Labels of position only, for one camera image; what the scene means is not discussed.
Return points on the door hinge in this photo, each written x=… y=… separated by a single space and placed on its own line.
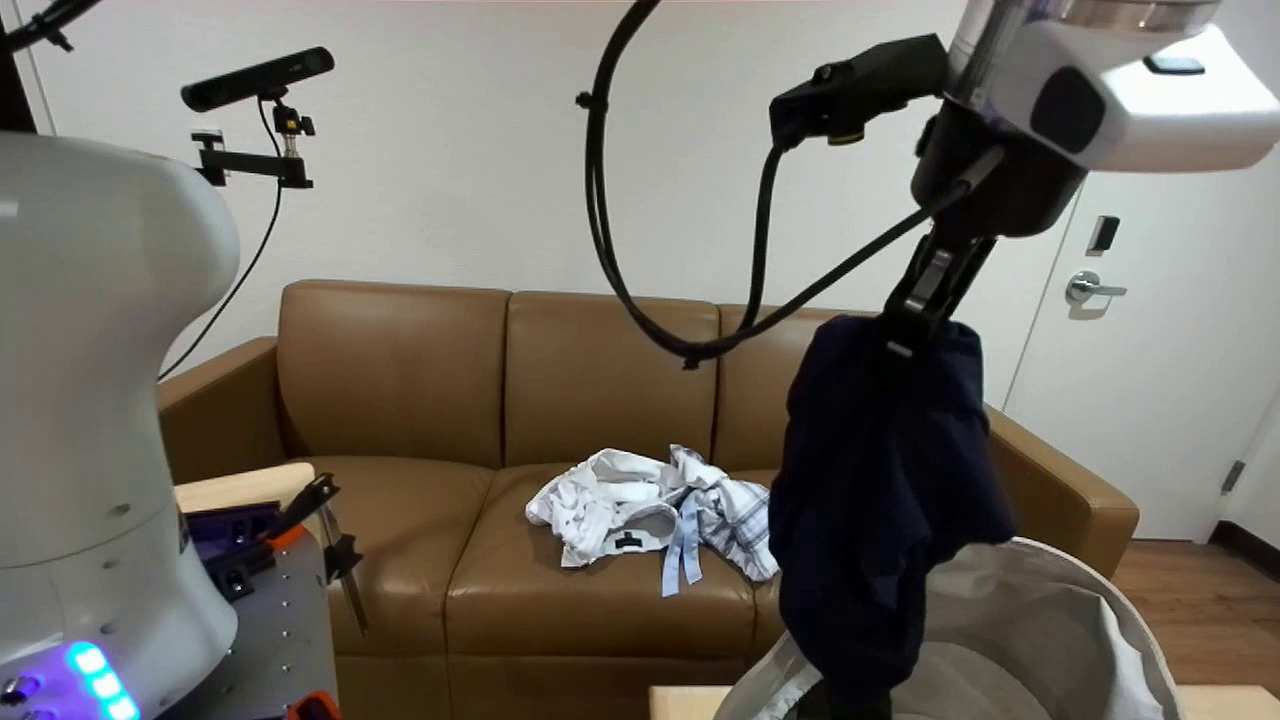
x=1233 y=479

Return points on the black cloth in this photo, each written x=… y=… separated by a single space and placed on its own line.
x=883 y=506

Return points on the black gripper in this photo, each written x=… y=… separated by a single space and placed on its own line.
x=992 y=183

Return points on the black stand pole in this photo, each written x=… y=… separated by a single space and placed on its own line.
x=12 y=81

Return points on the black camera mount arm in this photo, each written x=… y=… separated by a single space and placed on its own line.
x=252 y=162

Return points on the grey perforated base plate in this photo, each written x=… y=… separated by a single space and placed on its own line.
x=286 y=642

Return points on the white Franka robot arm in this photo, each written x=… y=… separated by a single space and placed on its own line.
x=83 y=443

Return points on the black stereo camera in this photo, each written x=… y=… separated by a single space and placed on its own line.
x=252 y=81

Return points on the black door keypad lock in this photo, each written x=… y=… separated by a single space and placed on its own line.
x=1106 y=234

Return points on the grey fabric laundry bag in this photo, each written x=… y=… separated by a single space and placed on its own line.
x=1054 y=624

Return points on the black orange clamp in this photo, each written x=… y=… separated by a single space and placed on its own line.
x=335 y=541

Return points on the white door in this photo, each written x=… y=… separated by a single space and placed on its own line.
x=1173 y=375

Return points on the brown leather sofa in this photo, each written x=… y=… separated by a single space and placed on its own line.
x=403 y=563

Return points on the light wooden block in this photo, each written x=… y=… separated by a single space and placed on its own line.
x=240 y=491

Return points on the white patterned cloth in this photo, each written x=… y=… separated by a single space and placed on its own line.
x=594 y=501

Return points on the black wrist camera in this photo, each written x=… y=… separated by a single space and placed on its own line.
x=860 y=85

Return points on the black baseboard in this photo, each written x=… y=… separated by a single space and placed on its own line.
x=1247 y=545

